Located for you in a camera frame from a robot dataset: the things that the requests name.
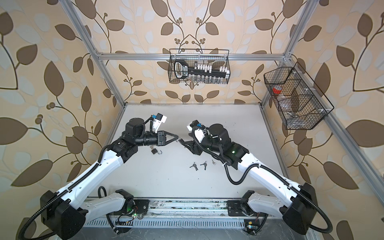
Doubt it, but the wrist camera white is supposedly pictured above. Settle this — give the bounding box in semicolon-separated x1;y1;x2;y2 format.
151;113;167;133
187;120;208;143

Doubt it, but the red cap in basket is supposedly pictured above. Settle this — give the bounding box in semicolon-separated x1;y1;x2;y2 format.
272;85;283;96

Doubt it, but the black padlock key bunch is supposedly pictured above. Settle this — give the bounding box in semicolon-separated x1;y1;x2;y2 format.
190;163;199;171

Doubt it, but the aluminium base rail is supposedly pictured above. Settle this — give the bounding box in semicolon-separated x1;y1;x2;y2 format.
68;197;271;229

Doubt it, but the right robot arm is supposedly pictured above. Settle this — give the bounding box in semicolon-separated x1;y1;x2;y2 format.
181;121;334;235

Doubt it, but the black tool rack with sockets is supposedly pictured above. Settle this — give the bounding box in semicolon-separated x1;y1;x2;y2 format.
173;60;231;80

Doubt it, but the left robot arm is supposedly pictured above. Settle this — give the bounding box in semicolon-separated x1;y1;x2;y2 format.
18;114;179;240

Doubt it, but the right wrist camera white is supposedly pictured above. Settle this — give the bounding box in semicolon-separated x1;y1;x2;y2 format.
187;120;208;143

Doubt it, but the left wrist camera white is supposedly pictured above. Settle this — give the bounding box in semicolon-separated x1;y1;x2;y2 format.
151;113;167;133

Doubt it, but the side wire basket black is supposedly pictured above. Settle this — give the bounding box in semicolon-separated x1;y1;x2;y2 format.
264;63;334;130

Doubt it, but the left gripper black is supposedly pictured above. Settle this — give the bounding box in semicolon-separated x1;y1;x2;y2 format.
133;129;178;148

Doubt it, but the back wire basket black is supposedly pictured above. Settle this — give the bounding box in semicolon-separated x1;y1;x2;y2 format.
168;48;231;85

